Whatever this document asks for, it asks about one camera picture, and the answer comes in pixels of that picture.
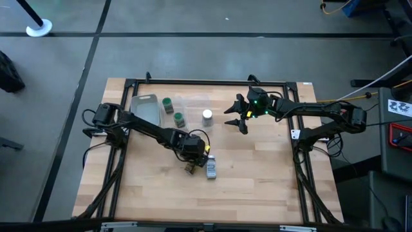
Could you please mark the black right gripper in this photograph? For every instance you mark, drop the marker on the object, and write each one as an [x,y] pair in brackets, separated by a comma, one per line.
[259,103]

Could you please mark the red-framed device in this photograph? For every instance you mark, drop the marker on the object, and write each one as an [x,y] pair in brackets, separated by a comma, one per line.
[400,137]

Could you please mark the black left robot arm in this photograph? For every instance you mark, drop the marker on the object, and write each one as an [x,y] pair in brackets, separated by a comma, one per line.
[148,127]

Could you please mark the black aluminium table frame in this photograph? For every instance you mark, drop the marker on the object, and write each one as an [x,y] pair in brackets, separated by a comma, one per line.
[174,81]

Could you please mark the yellow-lid brown spice jar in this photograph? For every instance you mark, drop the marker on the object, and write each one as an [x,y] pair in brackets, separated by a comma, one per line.
[190,168]

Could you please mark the black bag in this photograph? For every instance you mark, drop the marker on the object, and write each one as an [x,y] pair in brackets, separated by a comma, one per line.
[9,75]

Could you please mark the grey furniture foot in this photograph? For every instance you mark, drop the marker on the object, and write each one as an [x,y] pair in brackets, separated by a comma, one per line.
[9,143]

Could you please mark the grey opaque plastic bin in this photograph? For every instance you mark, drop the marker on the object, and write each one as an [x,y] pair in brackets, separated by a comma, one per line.
[145,108]

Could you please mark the blue box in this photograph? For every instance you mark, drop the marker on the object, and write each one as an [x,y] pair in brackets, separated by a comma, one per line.
[360,7]

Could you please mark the black rail with silver brackets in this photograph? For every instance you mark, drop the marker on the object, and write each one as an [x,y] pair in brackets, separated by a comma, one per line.
[64,224]

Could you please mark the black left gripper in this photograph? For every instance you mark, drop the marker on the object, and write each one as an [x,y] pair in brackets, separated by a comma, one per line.
[193,148]

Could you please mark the white printed sticker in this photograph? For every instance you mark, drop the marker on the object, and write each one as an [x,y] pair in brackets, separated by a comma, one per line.
[399,108]

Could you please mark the green-lid spice jar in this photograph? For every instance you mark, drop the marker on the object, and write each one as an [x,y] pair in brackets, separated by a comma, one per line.
[179,119]
[167,104]

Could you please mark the dark low cabinet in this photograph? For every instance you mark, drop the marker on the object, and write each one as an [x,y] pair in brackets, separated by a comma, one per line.
[386,196]

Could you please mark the black stanchion with white base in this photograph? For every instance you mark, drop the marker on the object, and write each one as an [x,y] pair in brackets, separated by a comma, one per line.
[40,28]

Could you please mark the grey cabinet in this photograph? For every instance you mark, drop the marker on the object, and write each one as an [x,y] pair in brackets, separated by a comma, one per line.
[386,151]

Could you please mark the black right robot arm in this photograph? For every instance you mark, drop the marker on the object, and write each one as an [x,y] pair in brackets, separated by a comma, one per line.
[322,109]

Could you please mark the white-lid spice jar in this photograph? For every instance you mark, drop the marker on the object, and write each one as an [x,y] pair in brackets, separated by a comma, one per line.
[207,116]
[211,167]

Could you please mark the black desk frame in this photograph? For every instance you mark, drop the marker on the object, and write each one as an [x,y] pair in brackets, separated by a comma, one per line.
[357,83]

